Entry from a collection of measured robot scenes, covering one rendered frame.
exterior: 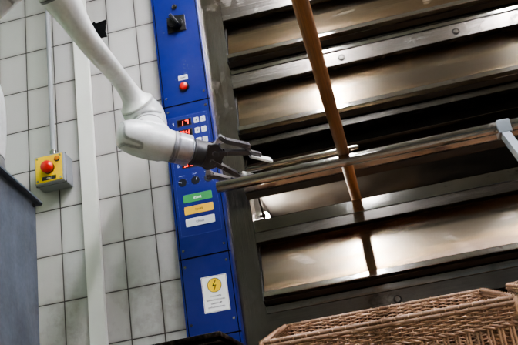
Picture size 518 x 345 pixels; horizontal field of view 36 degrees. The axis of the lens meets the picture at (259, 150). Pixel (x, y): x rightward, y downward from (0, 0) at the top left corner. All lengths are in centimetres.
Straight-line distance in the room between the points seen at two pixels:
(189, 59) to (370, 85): 59
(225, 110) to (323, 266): 60
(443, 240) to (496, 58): 60
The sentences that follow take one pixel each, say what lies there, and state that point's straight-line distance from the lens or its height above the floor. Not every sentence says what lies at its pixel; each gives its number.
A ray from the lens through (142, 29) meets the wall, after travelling 273.
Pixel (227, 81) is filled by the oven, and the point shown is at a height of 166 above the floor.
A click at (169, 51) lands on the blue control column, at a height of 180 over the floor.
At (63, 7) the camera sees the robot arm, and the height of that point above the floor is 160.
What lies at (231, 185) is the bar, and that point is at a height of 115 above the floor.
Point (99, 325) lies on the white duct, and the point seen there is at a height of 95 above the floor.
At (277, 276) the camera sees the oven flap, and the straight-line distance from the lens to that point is 227.
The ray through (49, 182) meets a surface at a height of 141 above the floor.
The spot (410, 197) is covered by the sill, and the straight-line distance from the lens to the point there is 231.
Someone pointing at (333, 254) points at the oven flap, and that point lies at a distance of 228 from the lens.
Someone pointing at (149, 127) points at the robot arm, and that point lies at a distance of 217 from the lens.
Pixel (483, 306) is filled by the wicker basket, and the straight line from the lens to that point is 172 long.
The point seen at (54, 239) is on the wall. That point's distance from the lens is 253.
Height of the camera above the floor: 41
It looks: 24 degrees up
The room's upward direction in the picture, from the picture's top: 9 degrees counter-clockwise
